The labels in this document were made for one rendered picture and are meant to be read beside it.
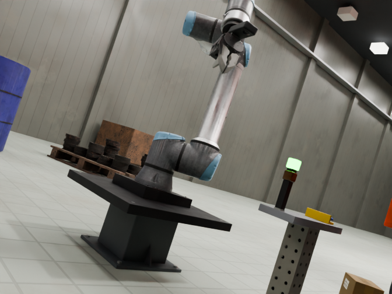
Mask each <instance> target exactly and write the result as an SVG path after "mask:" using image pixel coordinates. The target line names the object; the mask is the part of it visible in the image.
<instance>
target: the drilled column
mask: <svg viewBox="0 0 392 294"><path fill-rule="evenodd" d="M319 233H320V230H318V229H313V228H310V227H305V226H300V225H296V224H292V223H289V222H288V225H287V228H286V231H285V234H284V237H283V241H282V244H281V247H280V250H279V253H278V256H277V259H276V263H275V266H274V269H273V272H272V275H271V279H270V281H269V284H268V288H267V291H266V294H300V293H301V290H302V286H303V283H304V281H305V277H306V274H307V270H308V268H309V264H310V261H311V259H312V255H313V251H314V248H315V245H316V242H317V238H318V236H319Z"/></svg>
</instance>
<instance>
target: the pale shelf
mask: <svg viewBox="0 0 392 294"><path fill-rule="evenodd" d="M258 210H259V211H261V212H264V213H266V214H269V215H272V216H274V217H277V218H279V219H282V220H284V221H287V222H289V223H292V224H296V225H300V226H305V227H308V228H313V229H318V230H323V231H326V232H331V233H336V234H339V235H341V233H342V228H340V227H338V226H334V225H331V224H327V223H324V222H321V221H319V220H315V219H313V218H310V217H308V216H305V215H302V214H299V213H295V212H291V211H287V210H285V211H280V210H277V209H275V208H274V207H273V206H269V205H265V204H260V206H259V208H258Z"/></svg>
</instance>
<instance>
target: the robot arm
mask: <svg viewBox="0 0 392 294"><path fill-rule="evenodd" d="M253 9H254V0H228V5H227V8H226V11H225V14H224V15H223V20H220V19H216V18H214V17H210V16H207V15H203V14H200V13H197V12H195V11H189V12H188V13H187V15H186V17H185V21H184V24H183V31H182V32H183V34H184V35H186V36H190V37H192V38H194V39H195V40H197V41H198V42H199V44H200V47H201V50H202V51H203V52H204V53H206V54H208V55H209V56H211V57H212V58H214V59H215V60H216V61H215V62H214V63H213V66H212V67H213V68H214V67H217V66H218V65H219V67H220V71H219V75H218V77H217V80H216V83H215V86H214V88H213V91H212V94H211V97H210V100H209V103H208V105H207V108H206V111H205V114H204V117H203V119H202V122H201V125H200V128H199V130H198V134H197V136H196V137H195V138H193V139H192V140H191V141H190V143H186V142H185V141H186V139H185V138H184V137H182V136H179V135H176V134H171V133H168V132H157V133H156V135H155V137H154V139H153V141H152V144H151V147H150V150H149V153H148V156H147V158H146V161H145V164H144V166H143V168H142V169H141V171H140V172H139V173H138V175H137V176H136V177H135V181H137V182H139V183H142V184H144V185H148V186H150V187H153V188H156V189H159V190H162V191H166V192H168V193H171V192H172V189H173V187H172V186H173V174H174V171H175V172H179V173H182V174H185V175H188V176H191V177H194V178H196V179H199V180H204V181H210V180H211V179H212V177H213V175H214V173H215V170H216V168H217V166H218V164H219V161H220V159H221V156H222V155H221V154H220V153H219V150H220V149H219V146H218V141H219V138H220V135H221V132H222V129H223V126H224V124H225V121H226V117H227V115H228V112H229V109H230V106H231V103H232V100H233V97H234V95H235V91H236V89H237V86H238V83H239V80H240V77H241V74H242V71H243V69H244V67H248V64H249V59H250V53H251V45H250V44H247V43H245V38H248V37H251V36H255V35H256V33H257V31H258V28H257V27H255V26H254V25H253V24H252V23H250V20H251V16H252V12H253Z"/></svg>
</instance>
